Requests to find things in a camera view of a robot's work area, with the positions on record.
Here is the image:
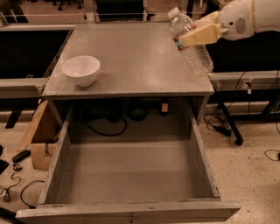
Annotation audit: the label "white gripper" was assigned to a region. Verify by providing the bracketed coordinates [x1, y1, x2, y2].
[178, 0, 255, 47]

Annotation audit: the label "clear plastic water bottle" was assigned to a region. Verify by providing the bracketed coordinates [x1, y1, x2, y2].
[168, 7, 214, 75]

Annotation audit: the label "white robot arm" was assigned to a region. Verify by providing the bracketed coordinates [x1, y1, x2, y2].
[178, 0, 280, 47]

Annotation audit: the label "open grey wooden drawer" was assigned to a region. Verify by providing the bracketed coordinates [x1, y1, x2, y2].
[17, 101, 241, 224]

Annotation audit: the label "black metal table leg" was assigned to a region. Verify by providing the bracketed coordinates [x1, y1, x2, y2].
[218, 101, 243, 146]

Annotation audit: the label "white ceramic bowl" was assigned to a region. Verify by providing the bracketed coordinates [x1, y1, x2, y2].
[62, 55, 101, 87]

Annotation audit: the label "black office chair base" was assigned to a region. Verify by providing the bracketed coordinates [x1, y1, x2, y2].
[51, 0, 82, 11]

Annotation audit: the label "brown cardboard box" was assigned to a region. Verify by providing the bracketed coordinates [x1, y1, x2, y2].
[17, 100, 62, 171]

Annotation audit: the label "black device on floor left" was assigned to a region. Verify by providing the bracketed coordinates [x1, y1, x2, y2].
[12, 150, 31, 163]

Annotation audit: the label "black cable with adapter right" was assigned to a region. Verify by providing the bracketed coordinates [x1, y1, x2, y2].
[203, 71, 252, 137]

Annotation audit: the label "black cable inside cabinet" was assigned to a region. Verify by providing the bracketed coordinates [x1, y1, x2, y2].
[84, 115, 128, 137]

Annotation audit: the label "black cable on floor left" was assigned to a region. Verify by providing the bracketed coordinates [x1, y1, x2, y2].
[0, 163, 46, 209]

